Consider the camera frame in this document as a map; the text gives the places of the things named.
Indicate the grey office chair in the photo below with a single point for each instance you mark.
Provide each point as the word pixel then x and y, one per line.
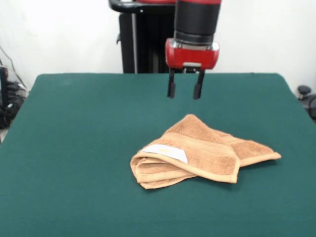
pixel 304 90

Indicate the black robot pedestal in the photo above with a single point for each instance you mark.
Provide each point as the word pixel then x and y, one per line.
pixel 145 49

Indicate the black upright device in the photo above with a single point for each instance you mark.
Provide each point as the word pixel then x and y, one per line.
pixel 3 84

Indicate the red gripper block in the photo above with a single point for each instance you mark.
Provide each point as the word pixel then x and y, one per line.
pixel 192 58

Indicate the tan terry towel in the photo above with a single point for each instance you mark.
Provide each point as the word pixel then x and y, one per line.
pixel 209 153

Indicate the dark green table cloth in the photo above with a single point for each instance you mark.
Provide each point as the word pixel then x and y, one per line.
pixel 74 148

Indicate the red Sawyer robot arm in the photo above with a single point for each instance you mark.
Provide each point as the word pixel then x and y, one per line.
pixel 197 17

